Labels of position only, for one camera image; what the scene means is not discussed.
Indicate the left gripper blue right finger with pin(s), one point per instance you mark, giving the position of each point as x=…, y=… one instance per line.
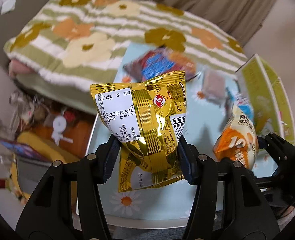
x=188, y=160

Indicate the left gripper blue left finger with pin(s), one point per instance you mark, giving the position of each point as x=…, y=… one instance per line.
x=106, y=158

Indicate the orange white snack bag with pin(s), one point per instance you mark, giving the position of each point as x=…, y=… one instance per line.
x=238, y=140

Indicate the gold snack bag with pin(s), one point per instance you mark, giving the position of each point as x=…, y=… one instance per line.
x=148, y=119

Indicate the blue white snack bag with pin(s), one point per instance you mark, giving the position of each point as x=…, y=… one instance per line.
x=237, y=98

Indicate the red blue snack bag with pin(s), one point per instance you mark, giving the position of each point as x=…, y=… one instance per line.
x=158, y=62

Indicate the blue daisy tablecloth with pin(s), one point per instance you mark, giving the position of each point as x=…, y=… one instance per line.
x=204, y=123

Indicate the brown flat snack packet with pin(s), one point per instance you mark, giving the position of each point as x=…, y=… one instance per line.
x=213, y=86

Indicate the green cardboard storage box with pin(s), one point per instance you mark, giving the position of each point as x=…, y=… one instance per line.
x=260, y=83

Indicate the striped floral blanket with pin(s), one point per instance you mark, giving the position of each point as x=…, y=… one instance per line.
x=80, y=42

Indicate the white wall switch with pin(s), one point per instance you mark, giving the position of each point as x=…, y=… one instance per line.
x=7, y=6

